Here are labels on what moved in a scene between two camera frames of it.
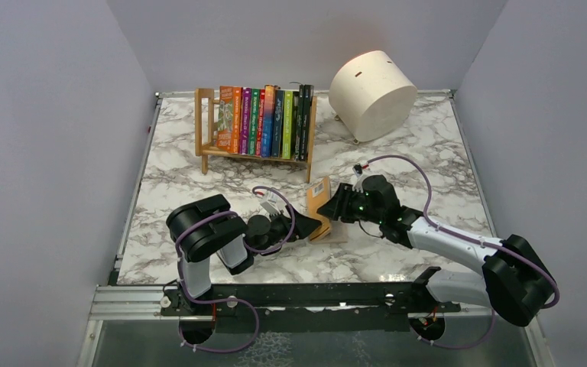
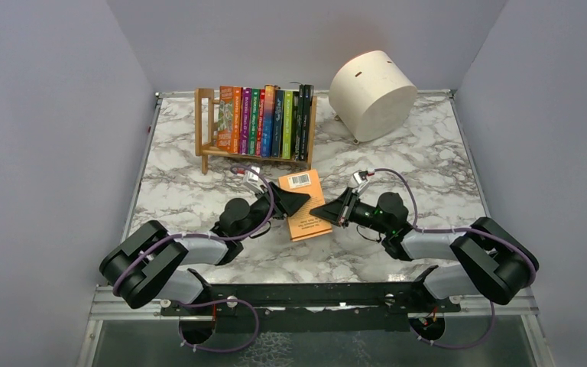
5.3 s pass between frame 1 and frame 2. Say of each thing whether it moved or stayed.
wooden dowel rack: stayed
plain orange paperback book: moved
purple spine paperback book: stayed
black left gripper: moved
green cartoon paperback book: stayed
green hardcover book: stayed
